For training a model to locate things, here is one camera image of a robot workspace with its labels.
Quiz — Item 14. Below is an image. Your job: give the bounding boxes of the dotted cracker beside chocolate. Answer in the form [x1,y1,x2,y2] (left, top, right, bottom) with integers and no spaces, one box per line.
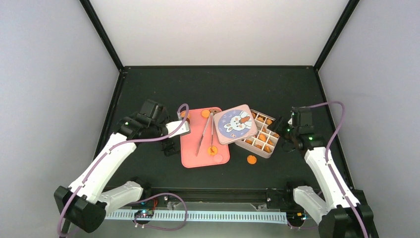
[180,111,191,119]

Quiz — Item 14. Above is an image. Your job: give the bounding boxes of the pink cookie tray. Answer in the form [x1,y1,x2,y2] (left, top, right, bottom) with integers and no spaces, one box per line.
[180,107,230,169]

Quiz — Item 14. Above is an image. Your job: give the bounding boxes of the white slotted cable duct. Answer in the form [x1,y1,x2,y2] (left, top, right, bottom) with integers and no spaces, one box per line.
[105,209,288,225]

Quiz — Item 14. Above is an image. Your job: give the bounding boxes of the purple cable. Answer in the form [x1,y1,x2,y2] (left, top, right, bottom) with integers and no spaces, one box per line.
[57,104,189,238]
[307,101,370,238]

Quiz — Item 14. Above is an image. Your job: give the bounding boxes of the metal serving tongs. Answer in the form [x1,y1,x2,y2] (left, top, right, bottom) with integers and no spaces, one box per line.
[195,113,215,157]

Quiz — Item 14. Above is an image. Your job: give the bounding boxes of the clear plastic tin lid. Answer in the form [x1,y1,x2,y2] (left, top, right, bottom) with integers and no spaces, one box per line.
[214,104,258,145]

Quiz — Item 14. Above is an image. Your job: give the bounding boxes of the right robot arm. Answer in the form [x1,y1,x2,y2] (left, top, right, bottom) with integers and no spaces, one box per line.
[267,107,373,238]

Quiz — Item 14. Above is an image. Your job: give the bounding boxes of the round orange cracker cookie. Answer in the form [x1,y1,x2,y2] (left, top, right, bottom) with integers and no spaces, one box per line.
[201,110,210,118]

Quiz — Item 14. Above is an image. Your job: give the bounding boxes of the white divided cookie tin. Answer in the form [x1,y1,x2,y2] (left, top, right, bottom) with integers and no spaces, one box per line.
[235,109,280,159]

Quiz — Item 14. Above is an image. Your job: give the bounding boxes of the pink round cookie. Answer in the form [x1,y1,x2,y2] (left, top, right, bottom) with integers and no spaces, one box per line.
[213,154,223,164]

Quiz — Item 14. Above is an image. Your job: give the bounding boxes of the right base circuit board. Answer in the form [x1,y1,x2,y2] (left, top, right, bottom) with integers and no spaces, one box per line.
[286,212,311,221]

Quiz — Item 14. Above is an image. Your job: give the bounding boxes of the red marked dotted cracker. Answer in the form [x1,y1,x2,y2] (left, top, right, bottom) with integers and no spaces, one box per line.
[207,146,218,156]

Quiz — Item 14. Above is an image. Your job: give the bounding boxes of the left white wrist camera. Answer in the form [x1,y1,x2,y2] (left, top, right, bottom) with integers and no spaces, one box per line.
[165,120,191,138]

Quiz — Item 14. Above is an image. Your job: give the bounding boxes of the base circuit board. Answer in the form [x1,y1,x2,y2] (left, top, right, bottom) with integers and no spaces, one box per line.
[134,209,155,220]
[286,212,311,221]

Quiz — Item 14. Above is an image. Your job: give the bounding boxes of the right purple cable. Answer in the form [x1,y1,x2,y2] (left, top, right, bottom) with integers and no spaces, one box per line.
[307,101,370,238]

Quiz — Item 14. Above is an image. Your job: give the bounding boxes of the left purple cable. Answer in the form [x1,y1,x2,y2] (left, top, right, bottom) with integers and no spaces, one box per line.
[57,104,189,238]

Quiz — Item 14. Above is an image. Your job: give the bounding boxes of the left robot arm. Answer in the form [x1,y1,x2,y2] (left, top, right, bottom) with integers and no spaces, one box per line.
[53,100,191,237]

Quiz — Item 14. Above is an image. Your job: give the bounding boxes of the brown flower jam cookie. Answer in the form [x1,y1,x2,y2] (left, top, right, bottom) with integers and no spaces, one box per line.
[209,108,220,114]

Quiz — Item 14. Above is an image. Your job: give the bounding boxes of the left base circuit board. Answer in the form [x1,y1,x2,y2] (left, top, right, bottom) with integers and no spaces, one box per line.
[134,209,155,220]

